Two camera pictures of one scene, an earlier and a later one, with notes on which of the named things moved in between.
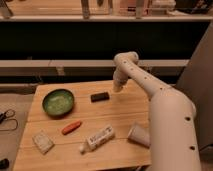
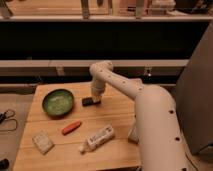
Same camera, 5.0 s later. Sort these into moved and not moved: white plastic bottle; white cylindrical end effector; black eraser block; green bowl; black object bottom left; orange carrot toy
Moved: black eraser block; white cylindrical end effector
Not moved: black object bottom left; green bowl; orange carrot toy; white plastic bottle
